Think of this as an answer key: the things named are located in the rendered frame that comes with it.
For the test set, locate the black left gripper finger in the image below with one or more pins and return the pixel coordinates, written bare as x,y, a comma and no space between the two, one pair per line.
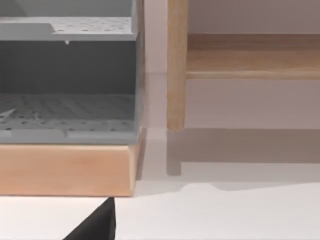
102,222

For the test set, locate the pale wooden drawer front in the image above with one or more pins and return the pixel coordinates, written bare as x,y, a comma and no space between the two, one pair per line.
65,170

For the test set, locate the grey pierced drawer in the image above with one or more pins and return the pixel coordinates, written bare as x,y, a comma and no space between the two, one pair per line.
67,82

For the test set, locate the wooden open shelf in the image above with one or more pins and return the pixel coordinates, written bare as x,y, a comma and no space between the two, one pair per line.
225,60

